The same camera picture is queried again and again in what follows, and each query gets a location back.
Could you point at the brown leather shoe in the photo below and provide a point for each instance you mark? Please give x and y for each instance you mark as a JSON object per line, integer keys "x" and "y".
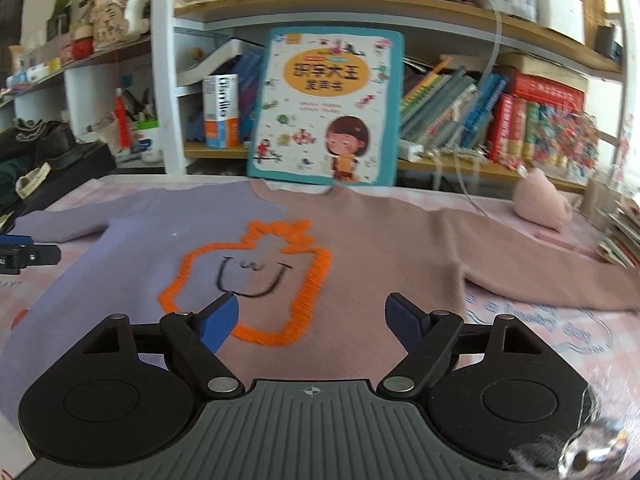
{"x": 55, "y": 145}

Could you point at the stack of notebooks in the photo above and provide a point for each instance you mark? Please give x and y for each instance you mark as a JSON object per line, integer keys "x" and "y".
{"x": 622, "y": 240}

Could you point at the purple and pink sweater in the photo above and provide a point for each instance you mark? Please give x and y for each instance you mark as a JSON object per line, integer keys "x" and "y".
{"x": 375, "y": 240}

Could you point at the row of slim picture books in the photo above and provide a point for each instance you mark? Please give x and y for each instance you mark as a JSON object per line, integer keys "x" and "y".
{"x": 450, "y": 105}

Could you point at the pink checked cartoon tablecloth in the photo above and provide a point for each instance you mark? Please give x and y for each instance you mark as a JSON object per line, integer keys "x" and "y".
{"x": 550, "y": 330}

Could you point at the pink plush toy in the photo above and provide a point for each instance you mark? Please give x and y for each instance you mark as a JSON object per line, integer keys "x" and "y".
{"x": 542, "y": 202}

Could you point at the wooden and white bookshelf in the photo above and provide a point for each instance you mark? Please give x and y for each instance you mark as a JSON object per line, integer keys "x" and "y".
{"x": 167, "y": 85}

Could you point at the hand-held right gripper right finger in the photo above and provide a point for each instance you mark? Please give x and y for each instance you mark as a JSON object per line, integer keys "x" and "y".
{"x": 405, "y": 322}

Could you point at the colourful paper flower ornament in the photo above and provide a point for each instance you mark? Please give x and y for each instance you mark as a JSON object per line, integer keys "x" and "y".
{"x": 570, "y": 145}

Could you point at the row of red books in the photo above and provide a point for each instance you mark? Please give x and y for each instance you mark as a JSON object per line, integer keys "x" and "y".
{"x": 520, "y": 125}

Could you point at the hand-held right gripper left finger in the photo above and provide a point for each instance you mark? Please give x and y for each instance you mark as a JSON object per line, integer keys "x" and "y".
{"x": 220, "y": 322}

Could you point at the bunch of pens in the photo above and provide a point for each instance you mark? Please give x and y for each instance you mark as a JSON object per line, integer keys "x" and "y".
{"x": 142, "y": 107}

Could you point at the white canister with green rim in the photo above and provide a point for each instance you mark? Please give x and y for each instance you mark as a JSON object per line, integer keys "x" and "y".
{"x": 150, "y": 145}

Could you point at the white and orange carton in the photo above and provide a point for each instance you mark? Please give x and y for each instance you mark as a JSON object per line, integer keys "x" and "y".
{"x": 220, "y": 105}

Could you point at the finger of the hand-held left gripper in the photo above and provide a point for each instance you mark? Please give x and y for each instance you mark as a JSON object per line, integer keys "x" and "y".
{"x": 15, "y": 240}
{"x": 42, "y": 254}

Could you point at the decorated cat ornament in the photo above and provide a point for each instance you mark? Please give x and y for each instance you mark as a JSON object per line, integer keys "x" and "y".
{"x": 115, "y": 15}

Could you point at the wooden desk organiser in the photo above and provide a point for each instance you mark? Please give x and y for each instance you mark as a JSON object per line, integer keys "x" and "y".
{"x": 600, "y": 197}

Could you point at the row of blue books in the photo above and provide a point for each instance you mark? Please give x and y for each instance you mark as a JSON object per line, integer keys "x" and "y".
{"x": 247, "y": 90}

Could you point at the cream canvas shoe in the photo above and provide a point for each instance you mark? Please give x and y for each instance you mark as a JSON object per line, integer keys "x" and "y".
{"x": 30, "y": 180}

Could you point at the white storage box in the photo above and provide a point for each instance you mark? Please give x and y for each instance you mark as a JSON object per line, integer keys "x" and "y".
{"x": 560, "y": 10}

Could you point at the red tassel ornament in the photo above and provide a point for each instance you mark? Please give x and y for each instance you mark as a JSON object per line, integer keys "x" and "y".
{"x": 122, "y": 120}

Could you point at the black bag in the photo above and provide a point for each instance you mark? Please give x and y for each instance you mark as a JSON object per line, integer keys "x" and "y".
{"x": 85, "y": 165}

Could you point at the teal children's picture book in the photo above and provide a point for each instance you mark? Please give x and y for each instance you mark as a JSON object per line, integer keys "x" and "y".
{"x": 325, "y": 110}

